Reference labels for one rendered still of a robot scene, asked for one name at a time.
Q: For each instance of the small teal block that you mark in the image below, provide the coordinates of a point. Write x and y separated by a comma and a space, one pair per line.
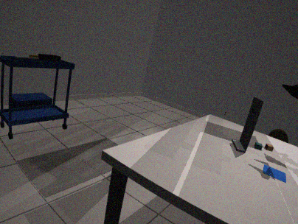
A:
258, 146

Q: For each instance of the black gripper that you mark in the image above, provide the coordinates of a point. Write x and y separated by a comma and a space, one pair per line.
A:
293, 90

